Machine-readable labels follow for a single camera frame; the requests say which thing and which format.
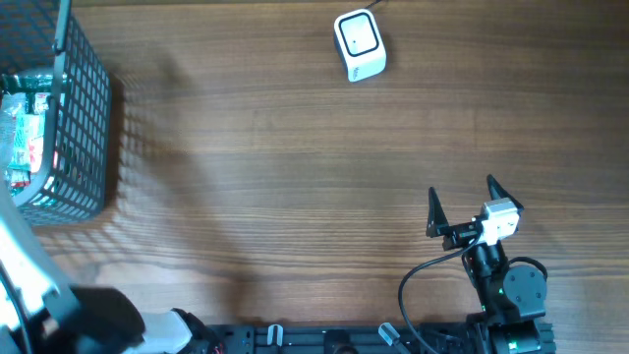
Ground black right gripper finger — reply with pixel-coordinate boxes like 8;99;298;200
426;187;449;236
486;174;524;211

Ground red snack bar wrapper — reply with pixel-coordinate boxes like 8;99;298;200
27;136;44;173

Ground teal snack bar wrapper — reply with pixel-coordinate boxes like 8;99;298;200
9;113;45;173

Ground green 3M glove package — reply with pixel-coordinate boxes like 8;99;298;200
1;68;54;94

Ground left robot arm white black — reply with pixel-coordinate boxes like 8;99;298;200
1;189;223;354

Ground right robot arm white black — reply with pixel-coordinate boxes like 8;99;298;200
420;175;556;354

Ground white barcode scanner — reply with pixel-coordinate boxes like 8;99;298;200
333;8;387;83

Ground grey plastic mesh basket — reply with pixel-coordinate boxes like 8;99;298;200
1;0;111;225

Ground black right camera cable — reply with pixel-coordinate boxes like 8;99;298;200
397;230;486;354

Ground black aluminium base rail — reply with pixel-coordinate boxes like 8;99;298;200
205;322;556;354

